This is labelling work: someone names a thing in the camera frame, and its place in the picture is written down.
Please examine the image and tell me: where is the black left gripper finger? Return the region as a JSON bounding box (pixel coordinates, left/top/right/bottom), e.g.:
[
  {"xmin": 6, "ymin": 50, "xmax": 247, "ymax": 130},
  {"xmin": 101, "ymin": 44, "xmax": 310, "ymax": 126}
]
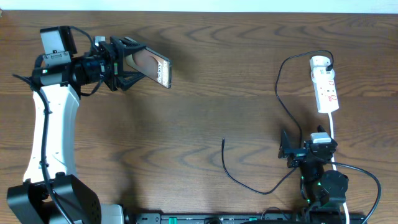
[
  {"xmin": 110, "ymin": 36, "xmax": 146, "ymax": 58},
  {"xmin": 117, "ymin": 71, "xmax": 145, "ymax": 91}
]

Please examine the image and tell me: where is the Galaxy smartphone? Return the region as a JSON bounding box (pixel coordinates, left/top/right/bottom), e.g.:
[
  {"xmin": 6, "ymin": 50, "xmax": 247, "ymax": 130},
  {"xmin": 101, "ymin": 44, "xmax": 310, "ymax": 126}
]
[{"xmin": 125, "ymin": 47, "xmax": 172, "ymax": 88}]

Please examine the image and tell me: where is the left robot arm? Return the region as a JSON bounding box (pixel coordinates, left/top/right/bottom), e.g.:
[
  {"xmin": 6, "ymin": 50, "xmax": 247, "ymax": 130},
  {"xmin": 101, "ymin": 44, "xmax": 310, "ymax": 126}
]
[{"xmin": 7, "ymin": 32, "xmax": 146, "ymax": 223}]

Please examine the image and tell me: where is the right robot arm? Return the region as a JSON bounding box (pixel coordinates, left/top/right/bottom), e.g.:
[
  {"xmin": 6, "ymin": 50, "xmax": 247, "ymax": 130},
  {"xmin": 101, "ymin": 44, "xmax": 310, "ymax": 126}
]
[{"xmin": 278, "ymin": 127, "xmax": 348, "ymax": 223}]

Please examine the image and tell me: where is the white power strip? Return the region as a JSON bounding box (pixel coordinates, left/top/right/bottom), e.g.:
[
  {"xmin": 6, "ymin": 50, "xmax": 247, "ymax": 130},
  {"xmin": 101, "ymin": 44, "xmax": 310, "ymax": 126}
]
[{"xmin": 309, "ymin": 55, "xmax": 340, "ymax": 114}]

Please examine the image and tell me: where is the white power strip cord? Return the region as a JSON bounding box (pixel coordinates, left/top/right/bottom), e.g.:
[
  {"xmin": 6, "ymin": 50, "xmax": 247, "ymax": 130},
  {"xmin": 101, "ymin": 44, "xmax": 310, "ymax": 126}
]
[{"xmin": 328, "ymin": 112, "xmax": 351, "ymax": 224}]

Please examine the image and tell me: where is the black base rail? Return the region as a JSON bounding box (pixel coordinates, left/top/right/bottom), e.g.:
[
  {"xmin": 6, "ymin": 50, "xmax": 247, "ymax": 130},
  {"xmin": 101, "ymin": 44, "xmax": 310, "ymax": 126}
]
[{"xmin": 124, "ymin": 212, "xmax": 368, "ymax": 224}]

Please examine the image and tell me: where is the white USB wall charger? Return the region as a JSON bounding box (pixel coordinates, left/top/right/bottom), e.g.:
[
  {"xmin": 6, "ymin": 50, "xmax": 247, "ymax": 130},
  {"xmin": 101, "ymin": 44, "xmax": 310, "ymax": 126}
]
[{"xmin": 310, "ymin": 55, "xmax": 335, "ymax": 83}]

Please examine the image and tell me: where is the black USB charging cable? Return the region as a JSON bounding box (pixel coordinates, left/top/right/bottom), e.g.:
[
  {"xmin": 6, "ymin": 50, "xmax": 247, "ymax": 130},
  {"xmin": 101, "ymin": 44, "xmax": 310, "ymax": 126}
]
[{"xmin": 221, "ymin": 50, "xmax": 335, "ymax": 195}]

